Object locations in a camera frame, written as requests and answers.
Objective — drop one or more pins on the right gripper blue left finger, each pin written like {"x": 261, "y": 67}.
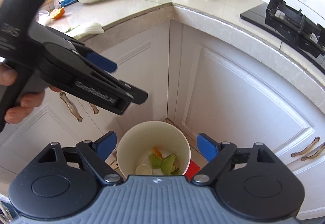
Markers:
{"x": 94, "y": 154}

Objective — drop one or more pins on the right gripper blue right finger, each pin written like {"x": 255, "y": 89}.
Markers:
{"x": 219, "y": 157}

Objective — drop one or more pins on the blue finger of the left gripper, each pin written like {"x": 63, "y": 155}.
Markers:
{"x": 136, "y": 95}
{"x": 101, "y": 62}

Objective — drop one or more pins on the white paper trash bucket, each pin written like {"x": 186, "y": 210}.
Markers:
{"x": 136, "y": 144}

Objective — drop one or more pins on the person's left hand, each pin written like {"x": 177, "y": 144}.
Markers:
{"x": 26, "y": 82}

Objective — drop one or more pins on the white cabbage scrap on counter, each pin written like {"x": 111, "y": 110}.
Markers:
{"x": 81, "y": 31}

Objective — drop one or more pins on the vegetable scraps in bucket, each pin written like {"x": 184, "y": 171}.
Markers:
{"x": 158, "y": 164}

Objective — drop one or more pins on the orange peel on counter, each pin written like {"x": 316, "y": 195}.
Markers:
{"x": 57, "y": 13}

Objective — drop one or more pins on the black gas stove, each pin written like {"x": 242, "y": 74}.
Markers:
{"x": 292, "y": 27}

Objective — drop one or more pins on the left cabinet door handle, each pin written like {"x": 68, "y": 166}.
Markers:
{"x": 73, "y": 110}

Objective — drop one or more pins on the right cabinet handle lower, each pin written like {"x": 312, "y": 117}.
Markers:
{"x": 314, "y": 154}

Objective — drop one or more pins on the right cabinet handle upper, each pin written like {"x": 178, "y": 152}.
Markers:
{"x": 315, "y": 140}

